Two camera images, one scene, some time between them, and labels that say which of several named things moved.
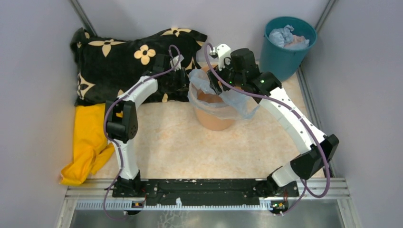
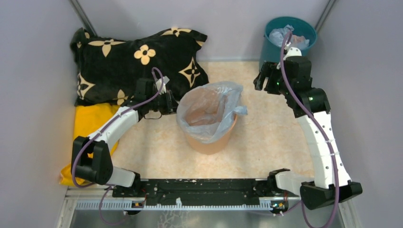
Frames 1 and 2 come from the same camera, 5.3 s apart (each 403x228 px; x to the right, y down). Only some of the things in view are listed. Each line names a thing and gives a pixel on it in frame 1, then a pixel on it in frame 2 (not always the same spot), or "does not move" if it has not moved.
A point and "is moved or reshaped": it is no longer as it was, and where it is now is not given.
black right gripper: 214,79 → 269,70
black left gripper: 184,82 → 171,104
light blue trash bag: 238,105 is moved or reshaped
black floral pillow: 104,68 does not move
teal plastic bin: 284,63 does not move
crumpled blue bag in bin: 283,37 does not move
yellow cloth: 91,148 does not move
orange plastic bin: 212,123 → 210,148
